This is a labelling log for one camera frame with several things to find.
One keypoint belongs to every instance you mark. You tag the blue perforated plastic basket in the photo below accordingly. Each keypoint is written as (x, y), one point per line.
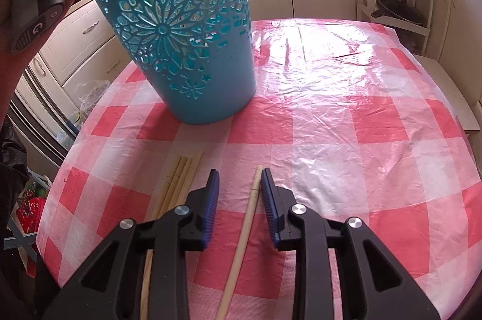
(211, 86)

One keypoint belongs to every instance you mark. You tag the white panelled drawer cabinet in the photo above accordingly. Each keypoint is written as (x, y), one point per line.
(459, 3)

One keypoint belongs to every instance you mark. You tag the wooden chopstick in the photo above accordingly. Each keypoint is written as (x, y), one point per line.
(244, 226)

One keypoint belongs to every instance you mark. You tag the dark pot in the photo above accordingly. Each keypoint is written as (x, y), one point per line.
(399, 9)

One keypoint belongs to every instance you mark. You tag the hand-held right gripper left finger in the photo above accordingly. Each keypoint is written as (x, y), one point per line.
(211, 207)

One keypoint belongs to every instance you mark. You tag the small white stool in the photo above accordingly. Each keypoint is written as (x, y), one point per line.
(452, 90)

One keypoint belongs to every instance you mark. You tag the grey sliding door frame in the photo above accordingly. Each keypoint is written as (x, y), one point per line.
(41, 116)

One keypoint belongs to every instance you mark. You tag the red checkered plastic tablecloth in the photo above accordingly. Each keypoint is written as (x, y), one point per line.
(339, 154)

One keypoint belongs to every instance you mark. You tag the row of wooden chopsticks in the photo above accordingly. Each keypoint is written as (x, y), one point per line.
(177, 177)

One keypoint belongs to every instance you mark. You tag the blue and white shoe rack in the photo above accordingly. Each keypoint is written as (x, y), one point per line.
(22, 239)

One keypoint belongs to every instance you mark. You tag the white two-drawer cabinet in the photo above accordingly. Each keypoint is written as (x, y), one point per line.
(83, 37)

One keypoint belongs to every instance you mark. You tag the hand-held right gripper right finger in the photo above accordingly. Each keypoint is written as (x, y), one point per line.
(269, 207)

